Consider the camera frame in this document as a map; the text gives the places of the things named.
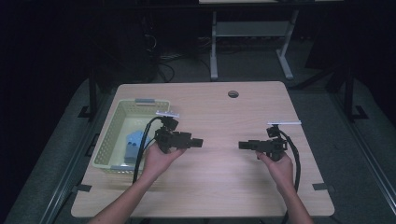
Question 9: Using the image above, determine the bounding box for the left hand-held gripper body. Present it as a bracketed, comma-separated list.
[154, 110, 192, 154]

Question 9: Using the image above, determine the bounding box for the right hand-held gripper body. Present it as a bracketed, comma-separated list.
[256, 120, 303, 162]

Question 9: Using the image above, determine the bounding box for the pale yellow plastic basket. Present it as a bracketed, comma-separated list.
[92, 98, 172, 175]

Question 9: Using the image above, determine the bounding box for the person's left hand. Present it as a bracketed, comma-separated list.
[141, 142, 188, 185]

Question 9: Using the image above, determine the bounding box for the person's right hand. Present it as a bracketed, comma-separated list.
[256, 150, 295, 191]

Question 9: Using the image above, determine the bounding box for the grey tape piece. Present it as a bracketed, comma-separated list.
[312, 183, 336, 192]
[71, 184, 93, 193]

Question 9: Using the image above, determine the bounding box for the black metal stand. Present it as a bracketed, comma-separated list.
[343, 65, 370, 122]
[77, 68, 99, 121]

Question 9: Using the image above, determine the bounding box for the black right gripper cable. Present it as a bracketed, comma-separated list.
[277, 128, 303, 224]

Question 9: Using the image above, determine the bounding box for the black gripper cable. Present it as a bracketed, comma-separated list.
[277, 128, 303, 224]
[132, 116, 166, 185]

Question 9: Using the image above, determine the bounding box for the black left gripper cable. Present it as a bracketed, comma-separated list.
[132, 116, 166, 185]

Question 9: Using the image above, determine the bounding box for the bundle of floor cables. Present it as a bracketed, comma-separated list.
[140, 15, 213, 84]

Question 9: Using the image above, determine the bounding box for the metal floor rail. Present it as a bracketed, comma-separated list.
[330, 92, 396, 216]
[39, 92, 110, 224]

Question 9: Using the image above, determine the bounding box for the white metal table frame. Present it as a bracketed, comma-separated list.
[209, 9, 301, 81]

